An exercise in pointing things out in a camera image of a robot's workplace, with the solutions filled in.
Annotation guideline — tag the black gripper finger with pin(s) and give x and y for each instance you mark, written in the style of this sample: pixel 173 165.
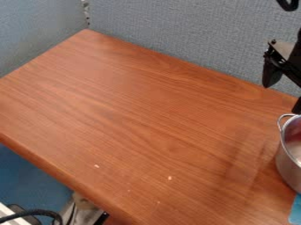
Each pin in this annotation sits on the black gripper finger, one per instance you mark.
pixel 296 109
pixel 272 72

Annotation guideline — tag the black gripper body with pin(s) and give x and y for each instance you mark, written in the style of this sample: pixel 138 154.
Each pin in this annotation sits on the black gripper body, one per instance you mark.
pixel 287 53

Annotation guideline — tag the metal pot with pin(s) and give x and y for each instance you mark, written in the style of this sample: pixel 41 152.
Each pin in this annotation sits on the metal pot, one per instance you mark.
pixel 288 157

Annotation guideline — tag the metal table leg bracket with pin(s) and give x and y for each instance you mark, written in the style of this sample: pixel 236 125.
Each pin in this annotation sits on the metal table leg bracket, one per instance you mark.
pixel 81 212

